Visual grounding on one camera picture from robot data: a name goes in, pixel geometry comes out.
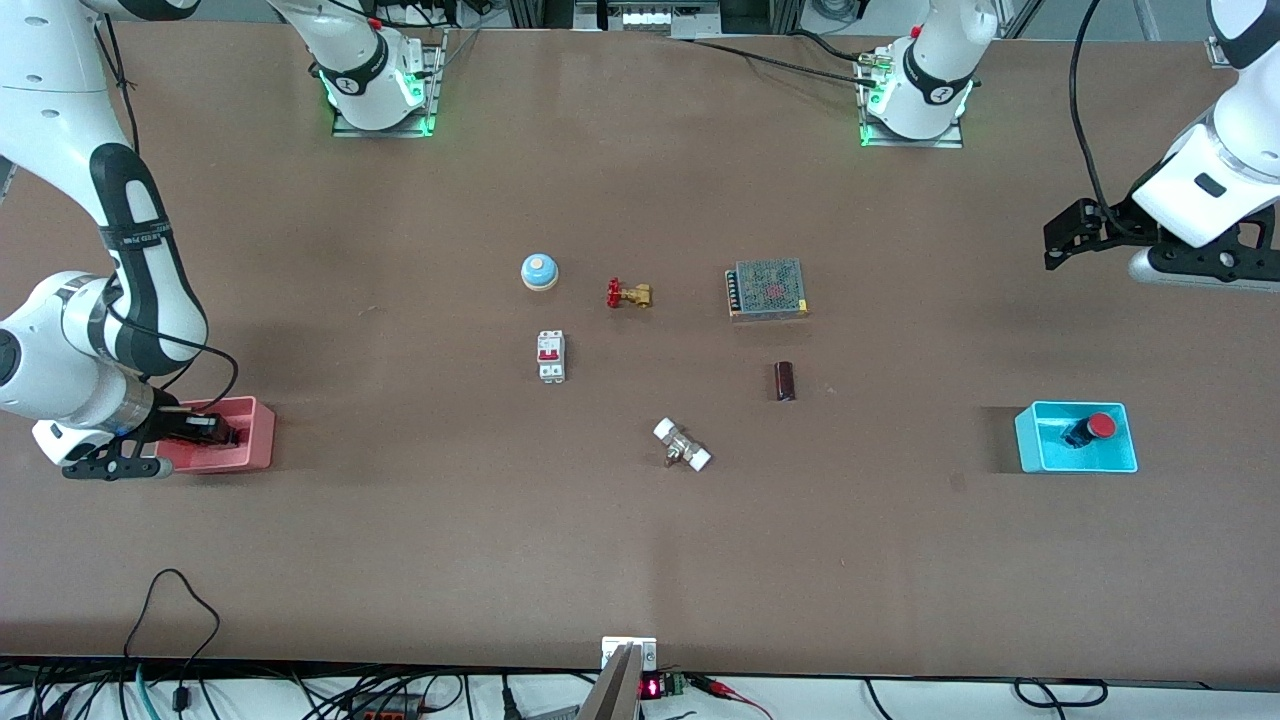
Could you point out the red clip lead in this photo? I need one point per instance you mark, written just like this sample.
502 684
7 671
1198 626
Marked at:
735 692

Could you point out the aluminium frame rack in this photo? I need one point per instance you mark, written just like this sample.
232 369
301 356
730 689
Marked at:
645 15

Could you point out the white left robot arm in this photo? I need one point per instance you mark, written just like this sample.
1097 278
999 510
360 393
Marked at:
930 80

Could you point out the white mounting bracket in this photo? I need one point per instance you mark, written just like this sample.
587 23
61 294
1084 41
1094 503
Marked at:
645 650

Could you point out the red digit display module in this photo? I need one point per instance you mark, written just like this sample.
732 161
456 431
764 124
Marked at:
655 687

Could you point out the pink plastic box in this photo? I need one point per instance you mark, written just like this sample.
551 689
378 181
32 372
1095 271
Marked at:
257 440

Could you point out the dark brown cylinder capacitor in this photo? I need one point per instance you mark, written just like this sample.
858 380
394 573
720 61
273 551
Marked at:
785 381

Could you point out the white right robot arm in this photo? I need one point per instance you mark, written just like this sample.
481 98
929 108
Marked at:
60 110

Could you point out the grey metal bar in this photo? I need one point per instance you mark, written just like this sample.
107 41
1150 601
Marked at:
612 692

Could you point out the white red circuit breaker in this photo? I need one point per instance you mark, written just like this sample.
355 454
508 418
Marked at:
551 356

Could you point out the blue call bell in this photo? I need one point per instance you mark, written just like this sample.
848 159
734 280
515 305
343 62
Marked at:
539 271

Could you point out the cyan plastic box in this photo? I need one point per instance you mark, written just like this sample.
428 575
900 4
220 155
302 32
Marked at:
1040 450

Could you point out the metal fitting with white ends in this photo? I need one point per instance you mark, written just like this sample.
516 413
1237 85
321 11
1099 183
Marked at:
682 445

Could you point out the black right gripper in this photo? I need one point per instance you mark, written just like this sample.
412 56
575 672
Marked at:
176 425

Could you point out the metal mesh power supply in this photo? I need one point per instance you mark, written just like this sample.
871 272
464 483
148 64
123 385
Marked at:
768 289

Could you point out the red push button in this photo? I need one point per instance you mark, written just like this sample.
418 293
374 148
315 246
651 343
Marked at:
1095 427

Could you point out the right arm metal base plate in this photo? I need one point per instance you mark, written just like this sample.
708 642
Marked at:
432 85

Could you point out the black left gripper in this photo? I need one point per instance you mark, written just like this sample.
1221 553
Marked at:
1112 224

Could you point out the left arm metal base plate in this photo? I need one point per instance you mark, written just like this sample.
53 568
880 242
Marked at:
950 140

